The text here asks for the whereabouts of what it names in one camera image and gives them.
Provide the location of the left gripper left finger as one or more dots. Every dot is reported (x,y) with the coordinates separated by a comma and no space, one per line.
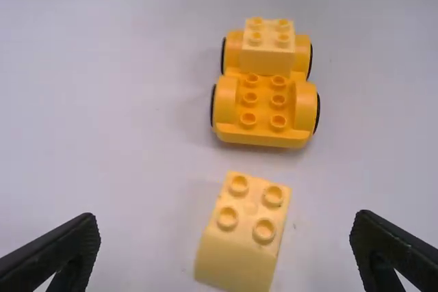
(44,261)

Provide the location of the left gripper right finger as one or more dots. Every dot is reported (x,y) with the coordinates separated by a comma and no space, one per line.
(400,254)

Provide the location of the yellow toy car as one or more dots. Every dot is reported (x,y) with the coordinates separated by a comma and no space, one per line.
(263,107)

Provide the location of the pale yellow toy brick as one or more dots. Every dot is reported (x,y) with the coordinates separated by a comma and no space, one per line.
(239,237)

